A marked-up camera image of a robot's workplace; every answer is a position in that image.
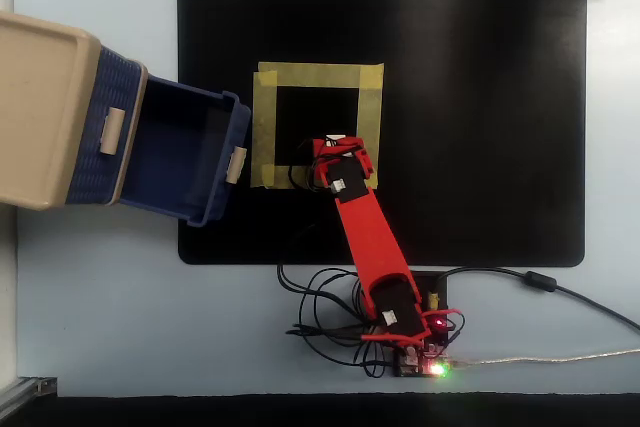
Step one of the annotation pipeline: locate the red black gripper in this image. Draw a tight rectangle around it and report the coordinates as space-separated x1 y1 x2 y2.
311 135 376 194

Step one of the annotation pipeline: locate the blue woven drawer beige handle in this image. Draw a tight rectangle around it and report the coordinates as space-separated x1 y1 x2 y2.
118 75 253 230
64 45 150 206

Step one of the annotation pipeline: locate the beige plastic drawer cabinet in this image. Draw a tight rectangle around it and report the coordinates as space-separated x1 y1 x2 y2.
0 10 151 212

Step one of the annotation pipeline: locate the black rectangular table mat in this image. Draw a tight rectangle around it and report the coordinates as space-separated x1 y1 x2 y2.
176 0 588 267

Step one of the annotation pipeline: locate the controller board with LEDs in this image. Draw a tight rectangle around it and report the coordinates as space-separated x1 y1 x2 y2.
392 344 456 379

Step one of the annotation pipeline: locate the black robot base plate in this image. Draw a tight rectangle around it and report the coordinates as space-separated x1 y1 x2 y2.
409 270 454 348

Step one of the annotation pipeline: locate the thin black wire bundle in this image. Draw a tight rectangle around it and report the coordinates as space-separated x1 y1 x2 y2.
276 139 467 379

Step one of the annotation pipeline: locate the black power cable with ferrite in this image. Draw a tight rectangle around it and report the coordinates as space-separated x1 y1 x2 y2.
430 266 640 334

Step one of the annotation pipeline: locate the silver USB cable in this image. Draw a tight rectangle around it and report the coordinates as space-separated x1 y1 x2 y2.
449 348 640 369

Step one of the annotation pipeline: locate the aluminium profile rail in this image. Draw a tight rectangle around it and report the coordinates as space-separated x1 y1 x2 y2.
0 375 59 417

